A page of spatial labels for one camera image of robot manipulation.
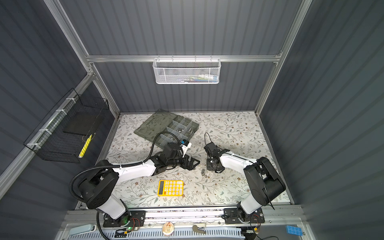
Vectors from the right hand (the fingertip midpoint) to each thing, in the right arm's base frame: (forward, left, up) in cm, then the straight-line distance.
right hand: (214, 167), depth 92 cm
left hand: (0, +11, +10) cm, 15 cm away
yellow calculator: (-13, +25, +2) cm, 28 cm away
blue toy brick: (-32, -35, +1) cm, 48 cm away
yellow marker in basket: (-7, +62, +30) cm, 69 cm away
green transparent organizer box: (+38, +38, +2) cm, 54 cm away
